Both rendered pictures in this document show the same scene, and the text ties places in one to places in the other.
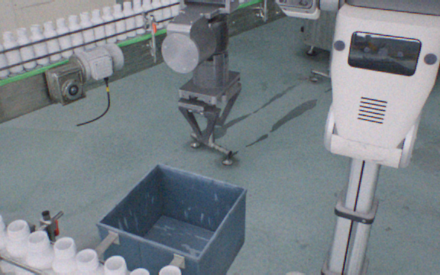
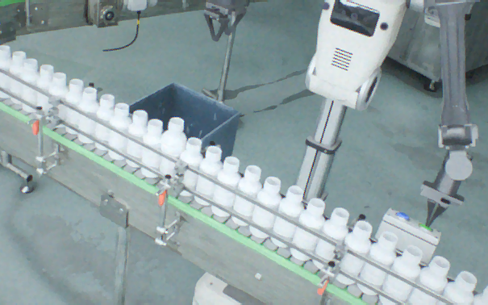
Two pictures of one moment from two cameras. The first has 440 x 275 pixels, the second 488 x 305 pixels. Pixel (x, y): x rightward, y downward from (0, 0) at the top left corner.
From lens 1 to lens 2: 0.67 m
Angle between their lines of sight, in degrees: 0
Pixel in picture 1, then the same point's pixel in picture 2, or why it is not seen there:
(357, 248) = (318, 175)
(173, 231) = not seen: hidden behind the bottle
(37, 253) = (88, 102)
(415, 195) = (401, 185)
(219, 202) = (217, 122)
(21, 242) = (77, 94)
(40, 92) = (80, 12)
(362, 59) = (339, 18)
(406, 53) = (369, 18)
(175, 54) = not seen: outside the picture
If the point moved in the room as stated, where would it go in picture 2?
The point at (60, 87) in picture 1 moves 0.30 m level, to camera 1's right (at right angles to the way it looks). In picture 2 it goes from (99, 10) to (160, 22)
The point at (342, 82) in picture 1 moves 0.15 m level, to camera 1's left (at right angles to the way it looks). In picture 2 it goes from (324, 35) to (277, 25)
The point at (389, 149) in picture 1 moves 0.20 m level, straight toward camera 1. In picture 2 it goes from (350, 91) to (328, 114)
